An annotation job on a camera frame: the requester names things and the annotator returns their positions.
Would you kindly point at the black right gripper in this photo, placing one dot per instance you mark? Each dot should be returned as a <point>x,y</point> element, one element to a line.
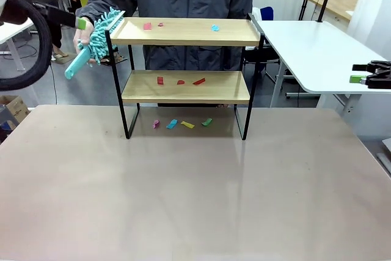
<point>387,74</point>

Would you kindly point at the person right forearm grey sleeve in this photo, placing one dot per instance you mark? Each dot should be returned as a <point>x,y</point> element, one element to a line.
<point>100,7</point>

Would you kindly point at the coral red paper scrap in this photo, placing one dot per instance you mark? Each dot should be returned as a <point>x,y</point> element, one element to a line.
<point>147,26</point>

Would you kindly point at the blue folded paper scrap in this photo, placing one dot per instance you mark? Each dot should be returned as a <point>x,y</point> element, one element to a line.
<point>172,123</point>

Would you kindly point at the grey metal bracket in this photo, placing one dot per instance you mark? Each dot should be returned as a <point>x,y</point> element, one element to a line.
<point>385,163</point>

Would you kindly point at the pink paper scrap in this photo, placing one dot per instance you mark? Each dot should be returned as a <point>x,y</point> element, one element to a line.
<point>156,123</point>

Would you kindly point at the yellow paper scrap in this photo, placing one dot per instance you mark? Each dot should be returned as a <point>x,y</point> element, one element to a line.
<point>187,124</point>

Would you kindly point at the two-tier wooden shelf black frame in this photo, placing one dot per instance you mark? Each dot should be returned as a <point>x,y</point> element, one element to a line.
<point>214,90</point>

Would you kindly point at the red elongated paper scrap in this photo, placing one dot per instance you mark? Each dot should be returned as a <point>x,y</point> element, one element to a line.
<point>198,81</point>

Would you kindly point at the white desk with white legs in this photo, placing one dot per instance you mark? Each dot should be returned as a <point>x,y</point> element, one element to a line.
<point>12,33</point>

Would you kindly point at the large white side table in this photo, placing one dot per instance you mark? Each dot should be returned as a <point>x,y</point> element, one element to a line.
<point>305,47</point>

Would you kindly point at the blue chair back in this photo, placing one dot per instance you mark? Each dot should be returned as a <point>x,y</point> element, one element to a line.
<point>267,13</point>

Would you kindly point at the red rectangular paper scrap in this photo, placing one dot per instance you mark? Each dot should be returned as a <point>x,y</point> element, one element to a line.
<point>160,80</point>

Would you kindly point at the red half-round paper scrap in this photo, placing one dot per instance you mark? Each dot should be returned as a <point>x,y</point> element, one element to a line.
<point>181,82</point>

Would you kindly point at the wooden top background table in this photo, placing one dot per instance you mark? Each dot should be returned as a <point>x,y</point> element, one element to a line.
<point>336,4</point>

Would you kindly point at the person in dark clothes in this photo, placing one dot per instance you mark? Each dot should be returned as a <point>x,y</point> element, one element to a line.
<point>56,38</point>

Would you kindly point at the person right hand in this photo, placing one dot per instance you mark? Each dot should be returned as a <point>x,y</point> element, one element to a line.
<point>84,37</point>

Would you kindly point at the green paper scrap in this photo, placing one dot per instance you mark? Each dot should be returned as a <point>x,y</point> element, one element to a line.
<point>206,122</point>

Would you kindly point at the teal microfiber duster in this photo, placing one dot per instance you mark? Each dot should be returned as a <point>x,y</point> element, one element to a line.
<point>78,62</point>

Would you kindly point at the grey floor mat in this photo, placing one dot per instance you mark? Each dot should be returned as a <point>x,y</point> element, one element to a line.
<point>65,58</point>

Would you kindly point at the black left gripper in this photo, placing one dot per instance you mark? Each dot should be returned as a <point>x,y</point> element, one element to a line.
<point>46,12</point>

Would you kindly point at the cardboard box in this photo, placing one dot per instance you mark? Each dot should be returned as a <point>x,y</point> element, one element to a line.
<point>16,106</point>

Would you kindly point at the light blue crumpled paper scrap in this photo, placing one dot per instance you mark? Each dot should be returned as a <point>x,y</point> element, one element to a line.
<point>215,27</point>

